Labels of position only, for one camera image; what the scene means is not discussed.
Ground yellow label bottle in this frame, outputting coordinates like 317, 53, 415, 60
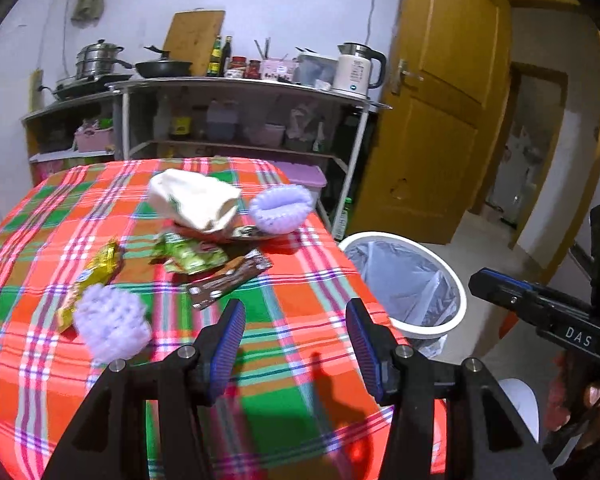
169, 95, 191, 141

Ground black cooktop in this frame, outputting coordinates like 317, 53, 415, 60
55, 74, 133, 101

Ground stainless steel steamer pot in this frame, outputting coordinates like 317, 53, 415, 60
75, 39, 133, 80

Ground gold snack wrapper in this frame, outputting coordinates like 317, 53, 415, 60
56, 237, 123, 333

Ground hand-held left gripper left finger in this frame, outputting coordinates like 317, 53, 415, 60
40, 299, 248, 480

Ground white round trash bin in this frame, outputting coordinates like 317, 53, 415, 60
337, 231, 468, 356

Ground dark oil jug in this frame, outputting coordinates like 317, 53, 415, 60
205, 100, 241, 142

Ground purple foam fruit net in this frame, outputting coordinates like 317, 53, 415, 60
249, 185, 315, 235
73, 283, 152, 363

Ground crumpled plastic bags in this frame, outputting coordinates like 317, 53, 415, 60
286, 100, 326, 141

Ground green glass bottle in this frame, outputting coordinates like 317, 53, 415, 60
332, 197, 355, 241

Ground wooden side cabinet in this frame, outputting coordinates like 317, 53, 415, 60
21, 97, 126, 186

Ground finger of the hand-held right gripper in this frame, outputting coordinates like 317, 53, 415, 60
468, 267, 546, 328

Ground white electric kettle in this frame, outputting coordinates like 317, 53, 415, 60
331, 42, 387, 96

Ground green label sauce bottle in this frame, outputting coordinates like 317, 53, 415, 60
207, 35, 222, 77

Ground black frying pan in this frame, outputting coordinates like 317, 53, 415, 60
135, 45, 193, 78

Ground purple lidded storage box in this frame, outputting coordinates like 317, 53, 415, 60
275, 161, 327, 201

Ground white round stool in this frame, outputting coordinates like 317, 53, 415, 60
497, 377, 541, 443

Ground plaid tablecloth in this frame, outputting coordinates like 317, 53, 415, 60
0, 156, 451, 480

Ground metal shelf rack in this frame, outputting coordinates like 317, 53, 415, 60
105, 76, 393, 241

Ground clear plastic bin liner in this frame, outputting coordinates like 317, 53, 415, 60
347, 240, 456, 358

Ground brown snack wrapper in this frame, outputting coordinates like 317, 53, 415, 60
187, 249, 274, 312

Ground pink utensil holder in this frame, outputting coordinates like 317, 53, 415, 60
261, 57, 301, 83

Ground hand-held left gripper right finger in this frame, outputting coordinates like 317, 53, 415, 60
345, 298, 556, 480

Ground wooden cutting board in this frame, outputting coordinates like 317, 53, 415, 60
161, 9, 226, 77

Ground white paper bag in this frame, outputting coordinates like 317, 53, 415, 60
147, 168, 242, 234

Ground metal door handle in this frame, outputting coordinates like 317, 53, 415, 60
390, 59, 425, 96

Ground pink basket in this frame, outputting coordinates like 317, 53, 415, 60
74, 120, 116, 153

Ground yellow wooden door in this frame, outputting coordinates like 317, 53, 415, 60
347, 0, 513, 246

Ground green snack wrapper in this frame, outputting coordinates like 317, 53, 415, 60
150, 232, 229, 276

